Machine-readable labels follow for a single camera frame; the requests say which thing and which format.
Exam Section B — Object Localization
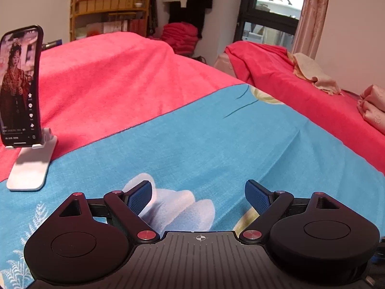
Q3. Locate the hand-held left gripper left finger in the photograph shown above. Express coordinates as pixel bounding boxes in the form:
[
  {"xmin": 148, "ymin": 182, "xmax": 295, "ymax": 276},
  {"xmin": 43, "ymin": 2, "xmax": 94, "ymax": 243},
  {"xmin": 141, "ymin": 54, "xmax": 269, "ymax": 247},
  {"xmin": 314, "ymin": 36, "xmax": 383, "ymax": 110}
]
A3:
[{"xmin": 58, "ymin": 180, "xmax": 160, "ymax": 243}]

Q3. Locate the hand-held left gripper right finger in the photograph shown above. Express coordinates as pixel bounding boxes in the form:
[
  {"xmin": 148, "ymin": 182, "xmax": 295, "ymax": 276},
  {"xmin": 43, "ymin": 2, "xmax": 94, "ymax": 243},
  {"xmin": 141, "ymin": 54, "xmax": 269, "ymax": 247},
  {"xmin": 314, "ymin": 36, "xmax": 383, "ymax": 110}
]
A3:
[{"xmin": 239, "ymin": 180, "xmax": 340, "ymax": 243}]

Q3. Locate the blue floral bed sheet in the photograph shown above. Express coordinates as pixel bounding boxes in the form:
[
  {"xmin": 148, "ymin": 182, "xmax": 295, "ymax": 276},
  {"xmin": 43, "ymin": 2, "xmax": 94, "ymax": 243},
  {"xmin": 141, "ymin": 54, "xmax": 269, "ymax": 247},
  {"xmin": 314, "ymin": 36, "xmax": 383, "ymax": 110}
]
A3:
[{"xmin": 0, "ymin": 83, "xmax": 385, "ymax": 289}]

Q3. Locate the red bed blanket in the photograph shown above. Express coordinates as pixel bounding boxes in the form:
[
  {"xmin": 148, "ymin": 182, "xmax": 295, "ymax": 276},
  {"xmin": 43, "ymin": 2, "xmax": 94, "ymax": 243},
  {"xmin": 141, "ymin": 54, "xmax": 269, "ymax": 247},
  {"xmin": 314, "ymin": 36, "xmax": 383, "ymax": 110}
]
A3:
[{"xmin": 225, "ymin": 40, "xmax": 385, "ymax": 175}]

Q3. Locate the white phone stand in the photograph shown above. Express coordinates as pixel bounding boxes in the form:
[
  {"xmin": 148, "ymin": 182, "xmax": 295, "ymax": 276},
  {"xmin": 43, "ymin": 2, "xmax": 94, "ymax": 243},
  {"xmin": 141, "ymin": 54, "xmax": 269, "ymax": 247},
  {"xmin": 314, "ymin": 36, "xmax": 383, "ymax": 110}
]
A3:
[{"xmin": 6, "ymin": 128, "xmax": 58, "ymax": 191}]

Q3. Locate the coral pink blanket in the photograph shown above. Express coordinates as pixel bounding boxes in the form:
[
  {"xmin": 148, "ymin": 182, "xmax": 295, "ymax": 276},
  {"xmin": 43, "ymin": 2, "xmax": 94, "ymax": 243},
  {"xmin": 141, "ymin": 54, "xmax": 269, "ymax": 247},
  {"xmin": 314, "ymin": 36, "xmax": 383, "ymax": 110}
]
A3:
[{"xmin": 0, "ymin": 31, "xmax": 245, "ymax": 183}]

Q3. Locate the beige towel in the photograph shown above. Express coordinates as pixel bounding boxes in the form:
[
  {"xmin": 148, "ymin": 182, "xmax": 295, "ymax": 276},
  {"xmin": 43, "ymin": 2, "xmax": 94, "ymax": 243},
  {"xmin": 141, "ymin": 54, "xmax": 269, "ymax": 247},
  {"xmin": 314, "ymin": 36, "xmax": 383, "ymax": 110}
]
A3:
[{"xmin": 287, "ymin": 53, "xmax": 343, "ymax": 95}]

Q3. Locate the pink folded cloth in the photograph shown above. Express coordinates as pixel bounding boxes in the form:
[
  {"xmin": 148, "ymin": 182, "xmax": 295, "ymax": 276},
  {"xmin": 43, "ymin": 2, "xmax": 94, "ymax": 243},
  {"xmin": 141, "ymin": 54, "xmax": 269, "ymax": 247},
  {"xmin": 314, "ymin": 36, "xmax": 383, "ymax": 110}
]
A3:
[{"xmin": 356, "ymin": 99, "xmax": 385, "ymax": 136}]

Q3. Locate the pink pillow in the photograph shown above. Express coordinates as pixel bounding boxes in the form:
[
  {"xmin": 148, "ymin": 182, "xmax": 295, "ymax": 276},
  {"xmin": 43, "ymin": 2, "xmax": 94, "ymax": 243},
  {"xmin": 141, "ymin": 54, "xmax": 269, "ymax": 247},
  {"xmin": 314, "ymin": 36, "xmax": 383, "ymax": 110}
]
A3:
[{"xmin": 359, "ymin": 84, "xmax": 385, "ymax": 104}]

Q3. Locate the black smartphone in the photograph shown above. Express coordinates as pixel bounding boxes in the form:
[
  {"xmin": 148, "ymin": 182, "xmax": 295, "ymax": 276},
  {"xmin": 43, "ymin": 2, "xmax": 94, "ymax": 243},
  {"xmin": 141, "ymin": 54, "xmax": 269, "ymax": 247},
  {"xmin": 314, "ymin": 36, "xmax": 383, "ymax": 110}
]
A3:
[{"xmin": 0, "ymin": 25, "xmax": 44, "ymax": 148}]

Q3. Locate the stack of red blankets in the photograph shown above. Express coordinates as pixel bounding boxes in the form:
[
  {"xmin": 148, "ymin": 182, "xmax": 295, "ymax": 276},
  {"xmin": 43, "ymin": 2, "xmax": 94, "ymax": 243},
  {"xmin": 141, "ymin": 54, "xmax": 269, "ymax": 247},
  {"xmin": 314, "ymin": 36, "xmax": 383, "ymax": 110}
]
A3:
[{"xmin": 159, "ymin": 22, "xmax": 199, "ymax": 56}]

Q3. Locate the dark framed window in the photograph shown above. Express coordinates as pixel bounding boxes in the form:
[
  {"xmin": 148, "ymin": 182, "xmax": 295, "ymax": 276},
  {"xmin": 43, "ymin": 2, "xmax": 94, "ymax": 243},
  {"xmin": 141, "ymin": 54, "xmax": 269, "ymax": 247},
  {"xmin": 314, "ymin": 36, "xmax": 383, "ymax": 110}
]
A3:
[{"xmin": 233, "ymin": 0, "xmax": 310, "ymax": 44}]

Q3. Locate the pink curtain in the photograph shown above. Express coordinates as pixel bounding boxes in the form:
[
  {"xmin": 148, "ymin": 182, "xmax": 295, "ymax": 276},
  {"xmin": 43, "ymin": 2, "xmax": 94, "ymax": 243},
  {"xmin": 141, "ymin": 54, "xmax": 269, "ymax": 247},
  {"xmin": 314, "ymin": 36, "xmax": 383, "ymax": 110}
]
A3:
[{"xmin": 291, "ymin": 0, "xmax": 333, "ymax": 59}]

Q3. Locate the bamboo shelf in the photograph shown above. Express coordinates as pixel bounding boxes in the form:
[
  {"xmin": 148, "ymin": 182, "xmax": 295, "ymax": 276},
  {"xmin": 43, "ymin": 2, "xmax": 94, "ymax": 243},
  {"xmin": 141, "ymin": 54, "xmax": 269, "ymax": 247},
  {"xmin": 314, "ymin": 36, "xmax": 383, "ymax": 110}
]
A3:
[{"xmin": 70, "ymin": 0, "xmax": 151, "ymax": 41}]

